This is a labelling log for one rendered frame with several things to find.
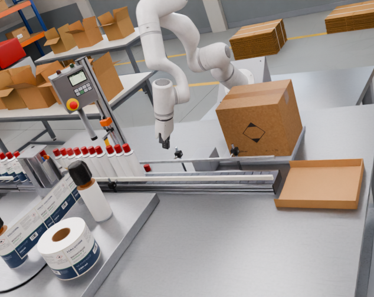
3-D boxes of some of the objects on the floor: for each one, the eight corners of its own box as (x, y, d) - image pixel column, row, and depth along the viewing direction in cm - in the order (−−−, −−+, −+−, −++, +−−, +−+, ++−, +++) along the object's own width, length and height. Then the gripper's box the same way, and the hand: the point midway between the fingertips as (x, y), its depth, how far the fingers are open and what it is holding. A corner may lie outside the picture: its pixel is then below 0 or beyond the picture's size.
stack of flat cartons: (234, 60, 588) (228, 40, 574) (246, 46, 625) (241, 26, 611) (276, 53, 553) (271, 31, 538) (288, 39, 589) (282, 17, 575)
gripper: (164, 124, 168) (166, 159, 180) (179, 106, 179) (180, 141, 190) (147, 121, 171) (151, 155, 182) (164, 104, 182) (166, 137, 193)
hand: (166, 144), depth 185 cm, fingers closed
